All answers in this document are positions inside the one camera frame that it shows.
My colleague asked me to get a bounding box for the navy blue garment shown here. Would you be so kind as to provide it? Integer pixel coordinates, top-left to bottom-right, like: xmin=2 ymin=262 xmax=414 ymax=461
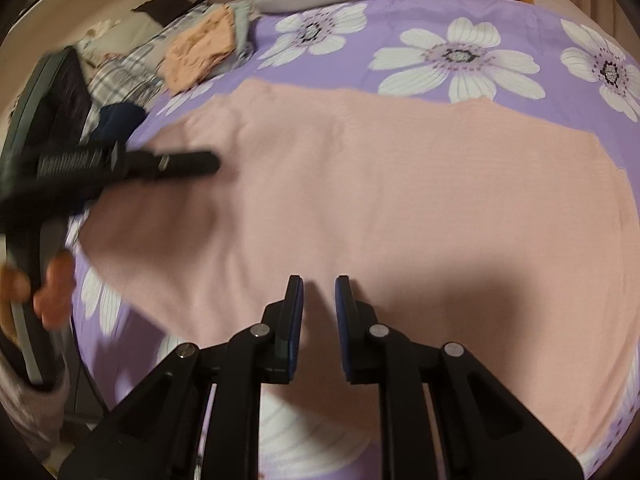
xmin=90 ymin=103 xmax=149 ymax=147

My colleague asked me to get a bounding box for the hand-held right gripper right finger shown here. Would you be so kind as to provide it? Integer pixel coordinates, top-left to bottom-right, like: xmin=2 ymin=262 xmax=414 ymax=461
xmin=334 ymin=275 xmax=585 ymax=480

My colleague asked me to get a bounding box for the peach patterned folded garment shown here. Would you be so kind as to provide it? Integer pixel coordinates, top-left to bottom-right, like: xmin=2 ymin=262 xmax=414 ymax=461
xmin=163 ymin=6 xmax=236 ymax=95

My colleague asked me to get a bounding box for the pink long-sleeved sweater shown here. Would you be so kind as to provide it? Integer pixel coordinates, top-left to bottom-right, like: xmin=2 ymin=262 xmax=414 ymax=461
xmin=80 ymin=79 xmax=632 ymax=471

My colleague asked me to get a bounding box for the grey plaid bedding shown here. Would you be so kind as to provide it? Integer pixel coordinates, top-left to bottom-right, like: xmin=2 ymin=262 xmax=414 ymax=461
xmin=80 ymin=2 xmax=211 ymax=126

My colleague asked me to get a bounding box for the grey folded garment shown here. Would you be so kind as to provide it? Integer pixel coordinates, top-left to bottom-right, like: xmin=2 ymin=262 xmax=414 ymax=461
xmin=200 ymin=0 xmax=261 ymax=79

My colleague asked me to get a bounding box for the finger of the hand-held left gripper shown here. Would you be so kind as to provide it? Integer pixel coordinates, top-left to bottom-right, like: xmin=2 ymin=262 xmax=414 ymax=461
xmin=122 ymin=150 xmax=222 ymax=182

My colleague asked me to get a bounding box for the person's left hand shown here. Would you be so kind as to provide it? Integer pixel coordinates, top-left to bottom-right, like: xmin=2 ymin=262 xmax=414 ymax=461
xmin=0 ymin=249 xmax=78 ymax=332

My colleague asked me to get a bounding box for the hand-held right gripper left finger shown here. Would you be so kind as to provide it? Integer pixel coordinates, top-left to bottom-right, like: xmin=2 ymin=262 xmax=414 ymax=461
xmin=59 ymin=275 xmax=306 ymax=480

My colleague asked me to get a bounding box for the purple floral blanket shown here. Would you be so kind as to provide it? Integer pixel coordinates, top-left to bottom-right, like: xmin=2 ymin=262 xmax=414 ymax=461
xmin=70 ymin=0 xmax=640 ymax=480

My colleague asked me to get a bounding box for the dark brown cloth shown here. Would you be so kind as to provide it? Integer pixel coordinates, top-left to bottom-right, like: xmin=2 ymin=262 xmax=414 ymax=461
xmin=132 ymin=0 xmax=207 ymax=21

